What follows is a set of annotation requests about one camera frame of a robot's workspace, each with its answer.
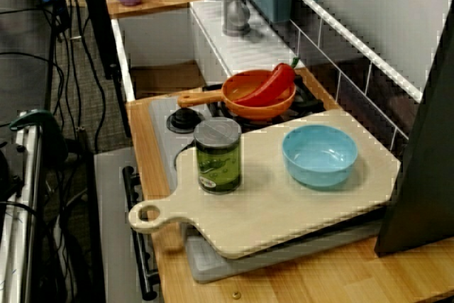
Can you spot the white metal frame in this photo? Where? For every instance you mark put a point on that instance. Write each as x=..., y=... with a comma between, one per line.
x=28, y=193

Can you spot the green toy pea can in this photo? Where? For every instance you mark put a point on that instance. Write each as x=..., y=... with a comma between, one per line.
x=218, y=164

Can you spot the black metal post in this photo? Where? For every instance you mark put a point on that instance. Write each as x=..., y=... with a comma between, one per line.
x=101, y=26

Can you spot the dark tile backsplash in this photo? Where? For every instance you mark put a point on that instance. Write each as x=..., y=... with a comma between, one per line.
x=354, y=69

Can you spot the black burner grate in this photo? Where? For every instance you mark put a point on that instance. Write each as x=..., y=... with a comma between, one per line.
x=305, y=99

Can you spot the light blue plastic bowl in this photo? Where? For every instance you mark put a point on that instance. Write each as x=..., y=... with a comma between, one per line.
x=319, y=164

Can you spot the green handheld tool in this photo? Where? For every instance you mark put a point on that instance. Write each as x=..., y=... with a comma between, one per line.
x=46, y=122

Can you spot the white toy sink unit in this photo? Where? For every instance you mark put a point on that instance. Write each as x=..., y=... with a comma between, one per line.
x=213, y=40

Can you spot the grey toy stove top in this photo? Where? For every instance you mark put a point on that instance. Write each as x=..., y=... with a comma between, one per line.
x=159, y=132

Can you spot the grey toy oven front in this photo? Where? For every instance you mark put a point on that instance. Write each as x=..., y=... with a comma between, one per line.
x=113, y=210

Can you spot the orange toy frying pan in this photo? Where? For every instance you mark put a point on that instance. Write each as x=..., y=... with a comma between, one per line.
x=255, y=111

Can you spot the pale wooden cutting board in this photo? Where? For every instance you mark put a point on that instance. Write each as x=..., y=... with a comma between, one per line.
x=283, y=210

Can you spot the black stove knob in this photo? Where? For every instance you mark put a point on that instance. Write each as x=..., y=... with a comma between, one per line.
x=184, y=120

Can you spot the red toy pepper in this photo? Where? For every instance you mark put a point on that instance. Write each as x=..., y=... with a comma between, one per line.
x=273, y=84

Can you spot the grey toy faucet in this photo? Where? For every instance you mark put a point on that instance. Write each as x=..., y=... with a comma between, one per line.
x=234, y=15

